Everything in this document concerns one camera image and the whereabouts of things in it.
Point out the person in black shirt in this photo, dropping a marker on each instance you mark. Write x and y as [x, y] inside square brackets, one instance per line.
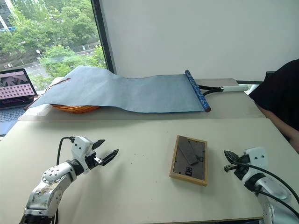
[280, 91]

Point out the blue paper scroll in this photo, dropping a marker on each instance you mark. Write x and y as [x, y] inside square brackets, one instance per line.
[130, 93]

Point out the laptop computer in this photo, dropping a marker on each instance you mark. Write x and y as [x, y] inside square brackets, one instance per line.
[14, 93]

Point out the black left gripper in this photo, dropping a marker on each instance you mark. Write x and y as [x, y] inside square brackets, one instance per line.
[91, 161]

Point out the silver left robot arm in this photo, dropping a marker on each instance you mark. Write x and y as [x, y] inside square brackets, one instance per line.
[50, 184]

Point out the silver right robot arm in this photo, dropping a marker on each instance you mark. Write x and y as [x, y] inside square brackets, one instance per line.
[271, 193]

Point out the person's bare forearm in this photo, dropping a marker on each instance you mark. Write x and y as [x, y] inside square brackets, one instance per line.
[283, 127]

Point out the dark window frame post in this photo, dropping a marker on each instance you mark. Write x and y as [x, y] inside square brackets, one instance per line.
[104, 35]

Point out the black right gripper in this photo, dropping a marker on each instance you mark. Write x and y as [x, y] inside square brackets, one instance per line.
[240, 169]

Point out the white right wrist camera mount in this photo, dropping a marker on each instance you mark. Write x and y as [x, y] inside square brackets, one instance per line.
[256, 156]

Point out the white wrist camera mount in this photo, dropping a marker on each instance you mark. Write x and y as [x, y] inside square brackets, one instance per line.
[256, 156]
[80, 147]

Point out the wooden picture frame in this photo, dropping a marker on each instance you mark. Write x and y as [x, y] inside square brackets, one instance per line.
[189, 161]

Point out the orange woven basket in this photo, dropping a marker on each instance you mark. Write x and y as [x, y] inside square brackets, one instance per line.
[74, 108]

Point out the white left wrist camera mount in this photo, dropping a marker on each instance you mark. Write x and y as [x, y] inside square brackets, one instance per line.
[80, 147]

